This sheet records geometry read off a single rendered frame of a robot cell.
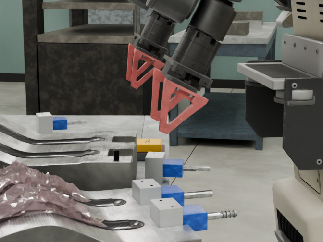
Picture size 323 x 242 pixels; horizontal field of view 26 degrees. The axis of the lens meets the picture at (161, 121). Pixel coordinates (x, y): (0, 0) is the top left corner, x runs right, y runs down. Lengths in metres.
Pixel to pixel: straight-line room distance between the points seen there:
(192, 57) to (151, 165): 0.44
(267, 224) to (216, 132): 1.64
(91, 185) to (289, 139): 0.36
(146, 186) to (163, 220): 0.12
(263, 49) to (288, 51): 3.54
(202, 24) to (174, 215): 0.28
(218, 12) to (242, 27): 4.13
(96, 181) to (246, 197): 2.77
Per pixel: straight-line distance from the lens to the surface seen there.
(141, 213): 1.08
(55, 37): 5.42
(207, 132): 5.09
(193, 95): 0.99
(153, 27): 1.45
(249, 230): 3.48
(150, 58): 1.42
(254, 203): 3.88
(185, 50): 1.03
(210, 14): 1.03
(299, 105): 1.20
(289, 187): 1.41
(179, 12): 1.02
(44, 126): 1.86
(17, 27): 8.41
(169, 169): 1.41
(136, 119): 2.06
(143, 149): 1.60
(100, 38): 5.31
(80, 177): 1.25
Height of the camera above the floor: 1.21
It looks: 12 degrees down
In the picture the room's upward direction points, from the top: straight up
